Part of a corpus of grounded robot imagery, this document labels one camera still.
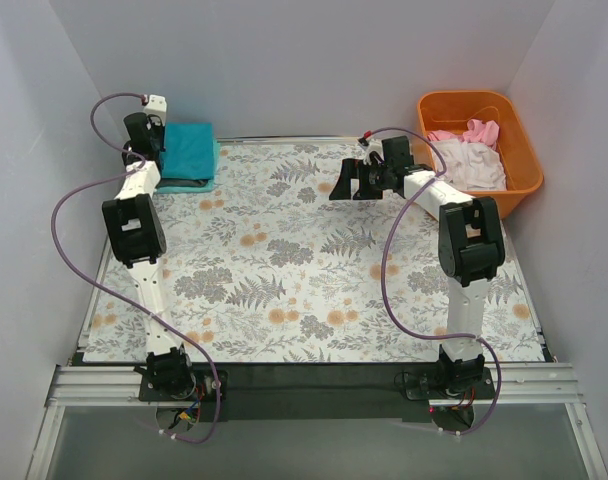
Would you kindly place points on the floral patterned table mat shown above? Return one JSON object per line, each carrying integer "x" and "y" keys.
{"x": 266, "y": 268}

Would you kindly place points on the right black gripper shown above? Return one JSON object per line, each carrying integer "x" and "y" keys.
{"x": 362, "y": 178}

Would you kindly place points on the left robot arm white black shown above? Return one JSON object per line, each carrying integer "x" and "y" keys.
{"x": 138, "y": 242}

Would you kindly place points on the white garment in basket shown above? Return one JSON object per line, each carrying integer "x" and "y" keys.
{"x": 471, "y": 166}

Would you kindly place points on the folded dark grey t shirt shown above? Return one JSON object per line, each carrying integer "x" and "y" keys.
{"x": 179, "y": 183}

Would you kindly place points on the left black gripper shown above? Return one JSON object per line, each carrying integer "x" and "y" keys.
{"x": 153, "y": 145}

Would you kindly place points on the orange plastic basket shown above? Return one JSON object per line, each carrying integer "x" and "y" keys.
{"x": 452, "y": 111}

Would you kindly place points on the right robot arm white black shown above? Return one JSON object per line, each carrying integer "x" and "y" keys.
{"x": 470, "y": 251}

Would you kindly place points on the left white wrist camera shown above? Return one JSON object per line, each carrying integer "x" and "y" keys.
{"x": 155, "y": 105}

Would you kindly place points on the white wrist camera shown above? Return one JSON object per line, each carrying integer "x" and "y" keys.
{"x": 155, "y": 105}
{"x": 373, "y": 150}

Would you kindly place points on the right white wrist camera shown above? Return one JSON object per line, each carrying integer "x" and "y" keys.
{"x": 373, "y": 150}

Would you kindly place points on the aluminium frame rail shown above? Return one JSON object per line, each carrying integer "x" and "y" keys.
{"x": 522, "y": 383}

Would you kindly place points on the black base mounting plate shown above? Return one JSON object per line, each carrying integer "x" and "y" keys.
{"x": 308, "y": 391}

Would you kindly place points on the pink garment in basket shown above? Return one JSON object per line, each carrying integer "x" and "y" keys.
{"x": 477, "y": 131}

